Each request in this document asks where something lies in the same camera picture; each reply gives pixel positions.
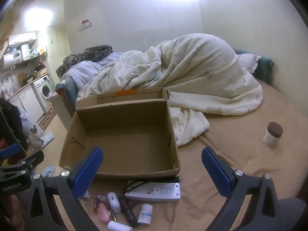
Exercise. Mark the white pillow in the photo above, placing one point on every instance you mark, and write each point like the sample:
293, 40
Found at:
247, 60

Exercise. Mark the white wall cabinet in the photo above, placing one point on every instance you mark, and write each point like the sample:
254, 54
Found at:
22, 38

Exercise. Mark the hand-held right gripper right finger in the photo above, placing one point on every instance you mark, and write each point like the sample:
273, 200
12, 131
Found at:
216, 170

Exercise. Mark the teal padded bed frame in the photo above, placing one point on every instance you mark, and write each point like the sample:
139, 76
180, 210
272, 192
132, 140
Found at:
68, 89

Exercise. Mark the white jar with brown lid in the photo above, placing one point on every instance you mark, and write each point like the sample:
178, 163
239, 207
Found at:
272, 137

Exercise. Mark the range hood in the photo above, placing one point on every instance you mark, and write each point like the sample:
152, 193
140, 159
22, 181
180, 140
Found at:
30, 57

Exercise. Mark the person's left hand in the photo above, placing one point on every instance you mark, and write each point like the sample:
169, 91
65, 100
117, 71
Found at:
10, 213

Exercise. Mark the pale grey cloth bundle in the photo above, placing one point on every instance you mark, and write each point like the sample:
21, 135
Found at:
24, 115

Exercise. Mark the white earbuds case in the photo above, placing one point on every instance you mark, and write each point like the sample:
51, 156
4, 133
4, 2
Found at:
113, 201

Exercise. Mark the grey and white cat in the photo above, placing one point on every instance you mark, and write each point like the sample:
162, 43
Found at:
36, 138

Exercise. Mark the cardboard box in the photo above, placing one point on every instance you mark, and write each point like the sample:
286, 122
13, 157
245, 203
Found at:
125, 144

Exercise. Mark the crumpled clothes on floor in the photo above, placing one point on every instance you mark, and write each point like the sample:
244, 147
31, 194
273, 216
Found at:
49, 170

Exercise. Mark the dark red tube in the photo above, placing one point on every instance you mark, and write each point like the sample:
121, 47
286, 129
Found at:
128, 213

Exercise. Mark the cream printed duvet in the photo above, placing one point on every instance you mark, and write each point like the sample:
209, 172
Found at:
192, 72

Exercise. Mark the camouflage blanket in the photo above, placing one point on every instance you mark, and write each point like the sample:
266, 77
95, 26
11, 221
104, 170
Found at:
93, 53

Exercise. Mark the white water heater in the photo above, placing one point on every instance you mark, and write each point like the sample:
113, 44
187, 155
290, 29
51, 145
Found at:
12, 59

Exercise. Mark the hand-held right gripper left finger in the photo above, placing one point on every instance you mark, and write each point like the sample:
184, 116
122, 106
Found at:
87, 170

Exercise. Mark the black clothing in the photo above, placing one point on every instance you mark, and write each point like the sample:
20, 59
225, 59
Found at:
9, 122

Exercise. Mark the white wall-mounted holder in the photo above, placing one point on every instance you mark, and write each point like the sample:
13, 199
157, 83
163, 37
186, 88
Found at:
85, 25

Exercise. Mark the white pill bottle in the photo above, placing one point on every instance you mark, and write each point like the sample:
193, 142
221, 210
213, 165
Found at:
145, 214

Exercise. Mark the white kitchen base cabinet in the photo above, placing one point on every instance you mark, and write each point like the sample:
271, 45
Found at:
28, 101

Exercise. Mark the white cylinder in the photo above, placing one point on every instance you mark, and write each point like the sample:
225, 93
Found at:
119, 226

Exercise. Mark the lavender bed sheet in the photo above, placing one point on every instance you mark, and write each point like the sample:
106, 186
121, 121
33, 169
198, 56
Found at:
81, 69

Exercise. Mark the pink floral perfume bottle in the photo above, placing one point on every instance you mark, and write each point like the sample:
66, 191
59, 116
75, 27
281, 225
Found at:
100, 198

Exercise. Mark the white plastic electronic device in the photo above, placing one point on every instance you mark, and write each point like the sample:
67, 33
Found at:
158, 192

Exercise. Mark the pink soft toy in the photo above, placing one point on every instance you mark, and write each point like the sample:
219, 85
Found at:
104, 216

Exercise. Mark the patterned floor rug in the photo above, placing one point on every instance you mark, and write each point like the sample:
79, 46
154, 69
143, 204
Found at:
47, 122

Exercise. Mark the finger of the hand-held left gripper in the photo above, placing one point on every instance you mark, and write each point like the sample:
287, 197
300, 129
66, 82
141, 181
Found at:
9, 151
31, 160

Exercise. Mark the teal pillow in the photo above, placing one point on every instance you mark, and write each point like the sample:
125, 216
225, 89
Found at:
264, 68

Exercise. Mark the white washing machine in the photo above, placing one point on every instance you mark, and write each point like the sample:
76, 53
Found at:
42, 91

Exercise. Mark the wooden slanted beams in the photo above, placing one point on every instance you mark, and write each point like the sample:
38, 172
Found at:
7, 24

